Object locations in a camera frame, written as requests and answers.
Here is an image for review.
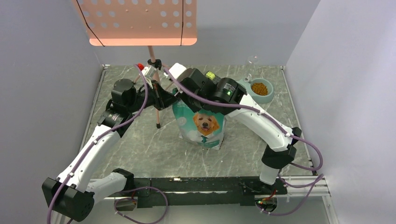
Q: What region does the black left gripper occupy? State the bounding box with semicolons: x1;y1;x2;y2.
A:
126;79;180;113

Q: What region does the green pet food bag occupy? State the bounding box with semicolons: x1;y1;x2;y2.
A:
172;100;226;150

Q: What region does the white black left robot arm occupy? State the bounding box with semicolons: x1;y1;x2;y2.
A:
42;79;177;223

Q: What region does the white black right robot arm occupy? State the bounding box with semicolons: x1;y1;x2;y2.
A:
170;68;297;194

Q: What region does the teal double pet bowl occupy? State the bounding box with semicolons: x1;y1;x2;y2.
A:
237;75;275;104

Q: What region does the yellow toy brick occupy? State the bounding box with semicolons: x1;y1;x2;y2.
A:
205;71;216;81

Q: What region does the pink music stand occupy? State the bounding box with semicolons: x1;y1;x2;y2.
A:
71;0;198;129

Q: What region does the brown kibble in bowl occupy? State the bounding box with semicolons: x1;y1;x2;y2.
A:
251;82;269;96

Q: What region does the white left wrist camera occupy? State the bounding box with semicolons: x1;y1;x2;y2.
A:
137;63;157;88

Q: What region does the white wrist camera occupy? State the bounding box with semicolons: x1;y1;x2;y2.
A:
168;63;187;79
137;63;157;88

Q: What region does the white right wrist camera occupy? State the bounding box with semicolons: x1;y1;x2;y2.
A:
168;63;187;79

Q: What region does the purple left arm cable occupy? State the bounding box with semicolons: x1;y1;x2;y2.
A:
46;64;150;224

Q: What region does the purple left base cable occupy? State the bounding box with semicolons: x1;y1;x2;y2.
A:
113;186;169;224

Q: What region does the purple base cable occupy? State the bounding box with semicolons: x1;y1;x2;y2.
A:
258;173;324;217
113;186;169;224

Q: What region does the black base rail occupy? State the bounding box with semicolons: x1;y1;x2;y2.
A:
111;176;288;208

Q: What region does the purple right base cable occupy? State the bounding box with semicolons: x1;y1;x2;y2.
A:
258;173;324;217

